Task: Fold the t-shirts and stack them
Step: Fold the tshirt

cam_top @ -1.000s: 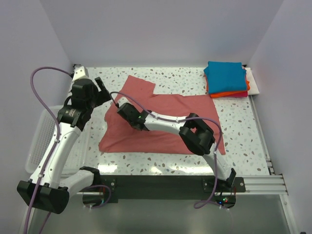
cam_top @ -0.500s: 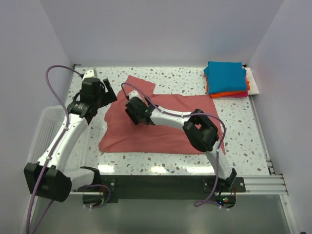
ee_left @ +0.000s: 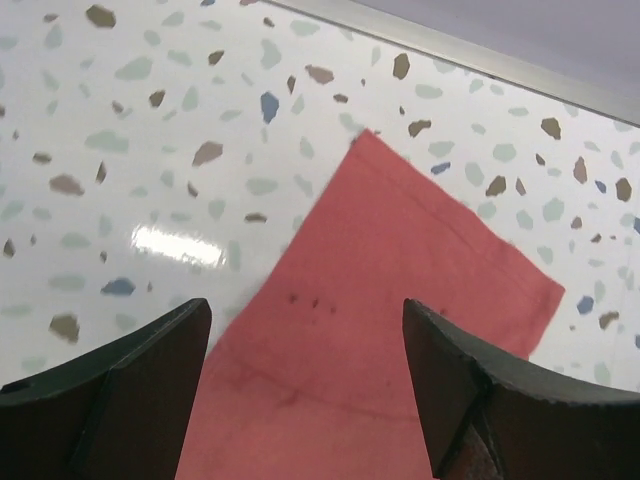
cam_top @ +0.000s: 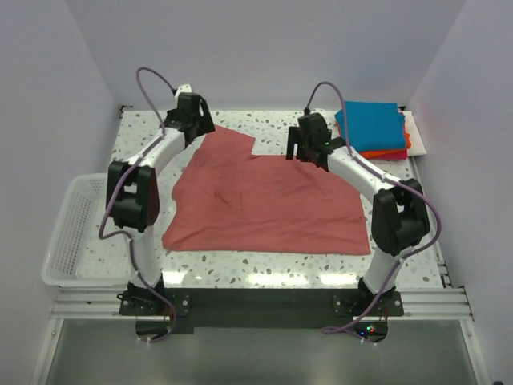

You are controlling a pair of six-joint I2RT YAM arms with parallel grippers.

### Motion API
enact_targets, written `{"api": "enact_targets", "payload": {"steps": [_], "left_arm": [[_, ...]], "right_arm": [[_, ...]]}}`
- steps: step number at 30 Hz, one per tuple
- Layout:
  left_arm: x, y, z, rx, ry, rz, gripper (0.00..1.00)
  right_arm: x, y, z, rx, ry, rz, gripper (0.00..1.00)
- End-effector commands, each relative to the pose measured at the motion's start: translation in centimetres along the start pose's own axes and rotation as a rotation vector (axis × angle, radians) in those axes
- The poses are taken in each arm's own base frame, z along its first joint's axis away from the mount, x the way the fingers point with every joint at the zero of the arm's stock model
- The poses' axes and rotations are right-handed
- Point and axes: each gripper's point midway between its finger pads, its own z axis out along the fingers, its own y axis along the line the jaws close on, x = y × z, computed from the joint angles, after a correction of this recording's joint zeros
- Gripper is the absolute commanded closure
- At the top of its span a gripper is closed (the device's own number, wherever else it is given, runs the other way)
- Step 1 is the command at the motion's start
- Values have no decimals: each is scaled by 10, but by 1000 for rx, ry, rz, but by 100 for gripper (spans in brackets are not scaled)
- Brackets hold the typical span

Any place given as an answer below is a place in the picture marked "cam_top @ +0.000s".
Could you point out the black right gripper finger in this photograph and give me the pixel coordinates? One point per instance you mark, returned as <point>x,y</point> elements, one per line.
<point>303,152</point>
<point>293,143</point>

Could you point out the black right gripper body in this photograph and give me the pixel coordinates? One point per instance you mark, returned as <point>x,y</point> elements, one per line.
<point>304,143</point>

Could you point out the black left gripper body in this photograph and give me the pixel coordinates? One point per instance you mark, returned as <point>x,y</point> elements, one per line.
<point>171,115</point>

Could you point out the blue t shirt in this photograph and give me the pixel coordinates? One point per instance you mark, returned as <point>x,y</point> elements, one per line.
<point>373,126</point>

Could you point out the salmon pink t shirt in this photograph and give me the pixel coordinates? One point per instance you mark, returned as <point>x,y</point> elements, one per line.
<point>229,199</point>

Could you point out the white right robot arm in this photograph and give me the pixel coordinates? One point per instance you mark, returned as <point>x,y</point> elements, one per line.
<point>399,216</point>

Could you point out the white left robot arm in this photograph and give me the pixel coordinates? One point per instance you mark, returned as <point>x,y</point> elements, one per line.
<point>133,200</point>

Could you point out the folded orange t shirt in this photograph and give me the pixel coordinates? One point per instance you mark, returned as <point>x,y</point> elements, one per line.
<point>378,154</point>

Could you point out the folded magenta t shirt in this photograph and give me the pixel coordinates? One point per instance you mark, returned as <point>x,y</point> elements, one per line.
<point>398,155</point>

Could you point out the folded white t shirt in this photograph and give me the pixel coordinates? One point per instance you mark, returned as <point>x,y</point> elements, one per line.
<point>414,143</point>

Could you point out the white plastic basket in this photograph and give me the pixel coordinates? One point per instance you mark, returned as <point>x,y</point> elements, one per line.
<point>76,256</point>

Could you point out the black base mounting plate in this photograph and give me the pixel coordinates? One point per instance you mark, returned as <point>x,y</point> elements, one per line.
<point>183,311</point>

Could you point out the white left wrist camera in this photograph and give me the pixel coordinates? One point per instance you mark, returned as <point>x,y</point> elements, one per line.
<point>183,88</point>

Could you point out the aluminium table frame rail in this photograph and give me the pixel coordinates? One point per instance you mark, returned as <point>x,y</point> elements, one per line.
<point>447,303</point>

